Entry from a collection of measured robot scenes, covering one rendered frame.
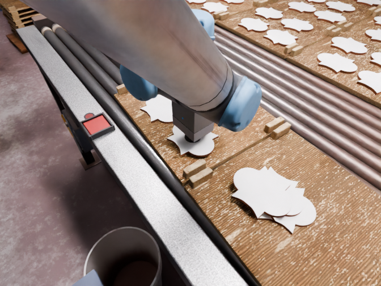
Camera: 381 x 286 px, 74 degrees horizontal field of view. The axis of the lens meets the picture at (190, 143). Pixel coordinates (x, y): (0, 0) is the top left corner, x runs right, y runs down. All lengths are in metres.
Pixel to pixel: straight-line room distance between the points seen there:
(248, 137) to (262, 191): 0.19
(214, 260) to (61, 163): 1.64
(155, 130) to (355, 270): 0.54
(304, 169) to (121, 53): 0.56
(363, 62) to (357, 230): 0.72
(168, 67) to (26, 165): 1.97
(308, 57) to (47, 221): 1.63
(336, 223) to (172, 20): 0.53
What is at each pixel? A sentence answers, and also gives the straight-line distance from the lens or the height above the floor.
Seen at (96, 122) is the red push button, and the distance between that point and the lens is 0.79.
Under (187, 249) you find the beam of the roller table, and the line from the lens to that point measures 0.55.
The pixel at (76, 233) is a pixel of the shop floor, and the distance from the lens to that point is 1.69.
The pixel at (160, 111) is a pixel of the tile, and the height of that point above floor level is 0.94.
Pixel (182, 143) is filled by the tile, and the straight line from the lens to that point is 0.65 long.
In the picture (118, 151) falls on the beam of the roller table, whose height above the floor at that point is 0.92.
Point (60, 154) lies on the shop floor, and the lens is 2.10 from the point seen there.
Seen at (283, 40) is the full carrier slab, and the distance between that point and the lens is 1.20.
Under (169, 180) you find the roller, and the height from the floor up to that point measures 0.91.
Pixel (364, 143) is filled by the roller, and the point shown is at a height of 0.91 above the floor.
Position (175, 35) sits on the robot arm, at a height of 1.35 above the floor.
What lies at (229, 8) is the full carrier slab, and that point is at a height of 0.94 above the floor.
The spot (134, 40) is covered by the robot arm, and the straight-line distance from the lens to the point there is 0.19.
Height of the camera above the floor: 1.43
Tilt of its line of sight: 48 degrees down
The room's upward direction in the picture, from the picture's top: straight up
